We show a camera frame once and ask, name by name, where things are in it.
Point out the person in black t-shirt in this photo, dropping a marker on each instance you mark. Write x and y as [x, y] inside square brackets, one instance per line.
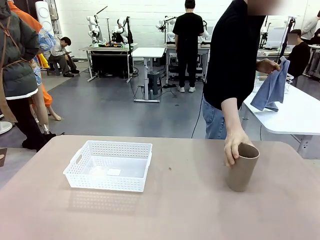
[230, 50]

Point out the white framed workbench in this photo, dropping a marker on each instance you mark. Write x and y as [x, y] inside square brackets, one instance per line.
[171, 53]

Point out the seated man in grey shirt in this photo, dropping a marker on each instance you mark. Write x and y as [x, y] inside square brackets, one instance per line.
[58, 50]

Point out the grey plastic stool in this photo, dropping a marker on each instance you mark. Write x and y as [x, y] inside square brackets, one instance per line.
[154, 80]

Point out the brown flat board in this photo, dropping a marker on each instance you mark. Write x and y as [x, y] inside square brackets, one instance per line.
[3, 157]

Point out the white perforated plastic basket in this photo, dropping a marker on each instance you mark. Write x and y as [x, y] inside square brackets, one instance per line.
[82, 185]

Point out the grey workbench with black panel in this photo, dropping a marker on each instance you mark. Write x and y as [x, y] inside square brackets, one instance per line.
[110, 62]

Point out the white height-adjustable desk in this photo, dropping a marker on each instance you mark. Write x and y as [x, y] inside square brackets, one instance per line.
[147, 52]

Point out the white rounded table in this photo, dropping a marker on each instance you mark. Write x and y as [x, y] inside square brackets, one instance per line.
[295, 112]

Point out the person's right forearm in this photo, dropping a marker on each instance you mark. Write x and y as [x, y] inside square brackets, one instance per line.
[231, 117]

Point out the dark low bench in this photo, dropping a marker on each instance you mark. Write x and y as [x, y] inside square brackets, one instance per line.
[53, 71]

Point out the person in dark puffer jacket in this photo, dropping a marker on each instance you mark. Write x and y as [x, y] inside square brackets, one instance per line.
[17, 62]

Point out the blue cloth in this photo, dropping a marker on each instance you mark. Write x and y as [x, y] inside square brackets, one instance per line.
[271, 90]

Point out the black tripod stand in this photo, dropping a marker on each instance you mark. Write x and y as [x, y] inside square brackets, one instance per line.
[285, 42]

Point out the person in grey top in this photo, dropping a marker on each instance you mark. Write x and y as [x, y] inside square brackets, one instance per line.
[310, 27]

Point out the person's left hand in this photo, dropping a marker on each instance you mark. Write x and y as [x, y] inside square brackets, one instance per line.
[266, 66]

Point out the white tower air conditioner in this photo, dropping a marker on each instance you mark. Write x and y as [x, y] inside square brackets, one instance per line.
[43, 12]

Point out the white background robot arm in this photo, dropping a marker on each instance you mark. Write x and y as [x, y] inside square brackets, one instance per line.
[206, 33]
[170, 37]
[121, 23]
[93, 32]

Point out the standing man in black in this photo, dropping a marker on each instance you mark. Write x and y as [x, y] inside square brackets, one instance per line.
[187, 30]

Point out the beige plastic cup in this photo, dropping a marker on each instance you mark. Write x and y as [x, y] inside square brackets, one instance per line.
[242, 175]

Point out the mannequin in orange clothing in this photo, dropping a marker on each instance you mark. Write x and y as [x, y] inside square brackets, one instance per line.
[46, 97]

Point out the white round fan base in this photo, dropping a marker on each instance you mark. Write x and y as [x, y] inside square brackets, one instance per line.
[5, 127]

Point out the person's right hand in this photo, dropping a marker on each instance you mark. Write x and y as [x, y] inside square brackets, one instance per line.
[233, 140]

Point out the seated person in black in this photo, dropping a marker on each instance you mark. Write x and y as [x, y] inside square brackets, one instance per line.
[300, 57]

